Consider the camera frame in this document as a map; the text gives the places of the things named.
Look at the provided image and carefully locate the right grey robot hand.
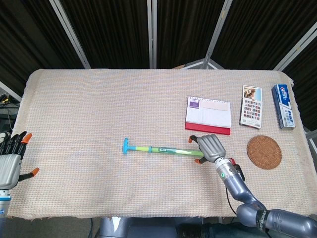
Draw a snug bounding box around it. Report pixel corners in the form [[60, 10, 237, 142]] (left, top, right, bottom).
[[189, 134, 226, 165]]

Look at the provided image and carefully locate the grey robot torso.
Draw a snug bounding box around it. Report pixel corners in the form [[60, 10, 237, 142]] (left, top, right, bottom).
[[99, 217, 179, 238]]

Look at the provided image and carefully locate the green and blue toy syringe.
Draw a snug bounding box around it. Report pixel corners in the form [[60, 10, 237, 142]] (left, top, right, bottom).
[[122, 137, 206, 159]]

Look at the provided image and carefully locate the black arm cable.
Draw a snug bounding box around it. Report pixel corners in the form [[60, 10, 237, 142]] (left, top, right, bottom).
[[224, 187, 239, 214]]

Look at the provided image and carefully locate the blue white toothpaste box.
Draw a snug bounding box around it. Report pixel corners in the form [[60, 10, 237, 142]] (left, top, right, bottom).
[[271, 83, 296, 129]]

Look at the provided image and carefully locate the sticker card pack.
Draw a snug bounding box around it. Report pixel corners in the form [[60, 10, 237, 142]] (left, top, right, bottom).
[[239, 85, 264, 129]]

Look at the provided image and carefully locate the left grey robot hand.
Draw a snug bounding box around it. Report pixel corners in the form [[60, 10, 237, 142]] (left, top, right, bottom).
[[0, 132, 40, 190]]

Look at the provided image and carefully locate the desk calendar with red base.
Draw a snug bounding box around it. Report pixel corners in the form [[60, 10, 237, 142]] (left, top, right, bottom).
[[185, 96, 232, 136]]

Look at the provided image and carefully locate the round woven rattan coaster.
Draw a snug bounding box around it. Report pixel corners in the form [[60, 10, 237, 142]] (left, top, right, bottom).
[[246, 135, 283, 170]]

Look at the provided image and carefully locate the beige woven tablecloth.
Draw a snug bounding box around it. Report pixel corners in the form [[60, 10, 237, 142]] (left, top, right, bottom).
[[7, 68, 317, 220]]

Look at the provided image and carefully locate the red black wrist clip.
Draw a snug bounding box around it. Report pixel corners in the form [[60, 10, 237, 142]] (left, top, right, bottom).
[[229, 158, 246, 180]]

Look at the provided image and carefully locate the black folding screen white frame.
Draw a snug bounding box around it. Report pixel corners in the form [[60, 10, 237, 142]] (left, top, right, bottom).
[[0, 0, 317, 129]]

